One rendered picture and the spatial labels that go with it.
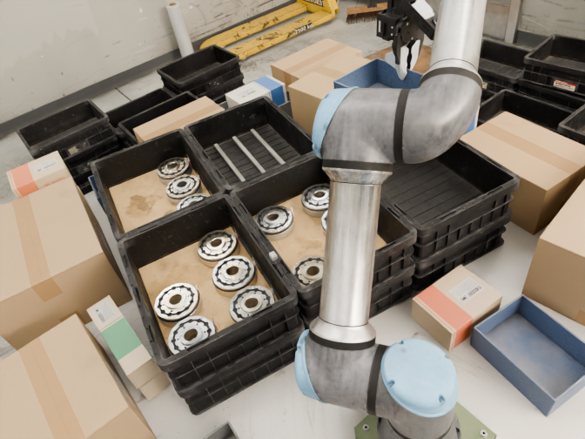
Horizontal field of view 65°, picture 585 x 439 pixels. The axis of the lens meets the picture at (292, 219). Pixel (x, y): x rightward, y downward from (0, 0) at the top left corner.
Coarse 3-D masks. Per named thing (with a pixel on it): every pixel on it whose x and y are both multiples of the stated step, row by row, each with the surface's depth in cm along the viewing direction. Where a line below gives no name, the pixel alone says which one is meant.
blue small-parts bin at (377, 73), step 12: (372, 60) 117; (384, 60) 116; (360, 72) 116; (372, 72) 119; (384, 72) 118; (396, 72) 114; (408, 72) 111; (336, 84) 112; (348, 84) 116; (360, 84) 118; (372, 84) 121; (384, 84) 120; (396, 84) 117; (408, 84) 113
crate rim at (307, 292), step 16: (304, 160) 126; (272, 176) 123; (240, 208) 115; (384, 208) 108; (256, 224) 110; (400, 224) 104; (400, 240) 100; (384, 256) 99; (288, 272) 100; (304, 288) 94; (320, 288) 95
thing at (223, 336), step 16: (192, 208) 117; (160, 224) 115; (128, 240) 113; (256, 240) 108; (128, 272) 104; (288, 288) 95; (144, 304) 97; (272, 304) 92; (288, 304) 93; (144, 320) 94; (256, 320) 91; (224, 336) 89; (160, 352) 88; (192, 352) 87; (160, 368) 88; (176, 368) 88
